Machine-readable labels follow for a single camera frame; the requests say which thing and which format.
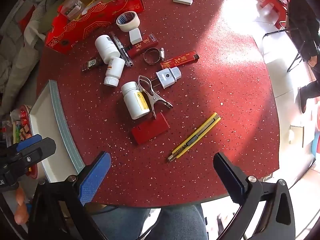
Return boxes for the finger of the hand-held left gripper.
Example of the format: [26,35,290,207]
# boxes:
[15,138,57,167]
[10,134,43,153]

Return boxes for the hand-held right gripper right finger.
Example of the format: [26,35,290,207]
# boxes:
[213,152,296,240]

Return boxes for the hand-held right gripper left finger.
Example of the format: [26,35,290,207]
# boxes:
[27,151,112,240]

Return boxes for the white tray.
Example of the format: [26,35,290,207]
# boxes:
[27,79,85,183]

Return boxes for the white bottle yellow label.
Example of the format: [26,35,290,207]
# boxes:
[121,81,150,120]

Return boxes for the dark red patterned box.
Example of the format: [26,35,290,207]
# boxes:
[81,58,102,72]

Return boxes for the metal spring clip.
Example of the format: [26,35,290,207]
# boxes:
[137,75,173,119]

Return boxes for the small white bottle orange label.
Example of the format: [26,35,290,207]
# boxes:
[104,57,125,87]

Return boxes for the white power plug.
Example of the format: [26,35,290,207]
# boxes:
[150,67,181,90]

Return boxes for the large white bottle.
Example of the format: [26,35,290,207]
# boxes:
[94,34,121,64]

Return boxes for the long red lighter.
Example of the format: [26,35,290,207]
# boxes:
[160,51,200,68]

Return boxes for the white marker pen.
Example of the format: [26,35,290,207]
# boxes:
[109,32,133,67]

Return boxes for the metal hose clamp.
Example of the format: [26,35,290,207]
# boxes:
[143,48,165,65]

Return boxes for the small red gold-print box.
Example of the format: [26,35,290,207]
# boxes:
[127,34,159,58]

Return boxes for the person's left hand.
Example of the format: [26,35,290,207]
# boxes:
[14,186,29,224]

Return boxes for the pile of snacks and flowers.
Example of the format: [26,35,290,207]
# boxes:
[10,107,33,143]

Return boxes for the round white coffee table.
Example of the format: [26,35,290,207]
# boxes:
[0,104,38,180]

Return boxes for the yellow utility knife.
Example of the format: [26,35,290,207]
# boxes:
[167,112,222,162]

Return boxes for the person's own legs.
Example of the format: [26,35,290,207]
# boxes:
[90,204,209,240]

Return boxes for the white paper box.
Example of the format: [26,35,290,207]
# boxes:
[289,125,305,147]

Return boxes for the white grey blanket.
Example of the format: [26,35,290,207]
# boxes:
[0,0,63,117]

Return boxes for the clear plastic box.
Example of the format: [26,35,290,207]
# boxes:
[60,0,83,18]

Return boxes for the red cardboard box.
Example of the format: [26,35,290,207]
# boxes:
[45,0,145,54]

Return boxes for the small white block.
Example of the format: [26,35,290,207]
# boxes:
[129,28,142,44]

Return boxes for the black folding chair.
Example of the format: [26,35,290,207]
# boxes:
[262,27,310,73]

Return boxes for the white tape roll blue print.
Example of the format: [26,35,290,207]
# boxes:
[116,11,141,32]

